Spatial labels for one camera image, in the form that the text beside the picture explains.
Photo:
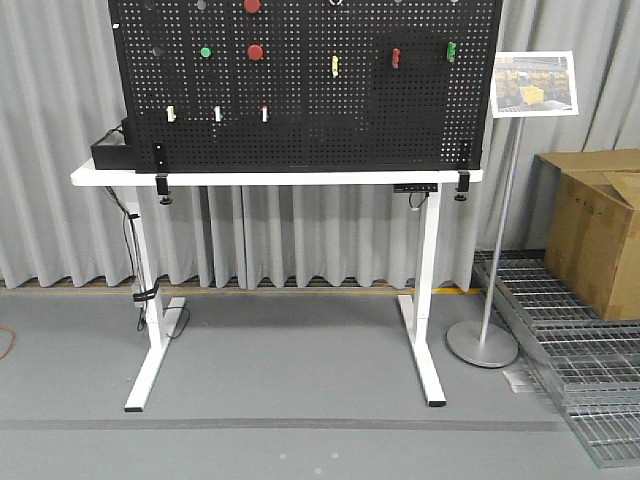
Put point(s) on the red handle clamp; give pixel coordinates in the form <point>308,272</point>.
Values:
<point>395,59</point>

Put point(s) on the silver sign stand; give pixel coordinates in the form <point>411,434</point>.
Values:
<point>524,84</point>

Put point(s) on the brown cardboard box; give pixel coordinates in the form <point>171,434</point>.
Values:
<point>593,243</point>

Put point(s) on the desk height control panel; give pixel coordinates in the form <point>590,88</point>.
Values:
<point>415,188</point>

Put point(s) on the right black desk clamp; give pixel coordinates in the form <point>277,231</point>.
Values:
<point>465,159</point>

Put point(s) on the upper red push button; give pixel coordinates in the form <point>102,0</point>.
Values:
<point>252,6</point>

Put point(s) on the green handle clamp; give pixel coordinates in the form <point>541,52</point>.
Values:
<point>451,51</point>

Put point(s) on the black box on desk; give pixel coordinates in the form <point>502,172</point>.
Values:
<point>115,150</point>

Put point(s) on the black desk clamp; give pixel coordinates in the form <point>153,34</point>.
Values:
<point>162,187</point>
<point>465,159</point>

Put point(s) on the lower red push button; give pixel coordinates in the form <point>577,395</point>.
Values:
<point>255,52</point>

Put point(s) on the white yellow rocker switch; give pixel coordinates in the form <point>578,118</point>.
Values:
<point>171,113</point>

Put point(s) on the black perforated pegboard panel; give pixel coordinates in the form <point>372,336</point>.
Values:
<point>370,118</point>

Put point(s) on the metal floor grating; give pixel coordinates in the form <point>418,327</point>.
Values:
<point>588,366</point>

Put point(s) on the white standing desk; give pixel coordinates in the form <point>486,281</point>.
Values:
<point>415,308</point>

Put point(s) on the left black desk clamp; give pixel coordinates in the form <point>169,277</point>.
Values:
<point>162,187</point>

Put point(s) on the yellow toggle switch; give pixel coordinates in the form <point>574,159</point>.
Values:
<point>335,66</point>

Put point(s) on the red push button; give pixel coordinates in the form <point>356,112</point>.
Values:
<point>252,6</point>
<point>255,52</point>

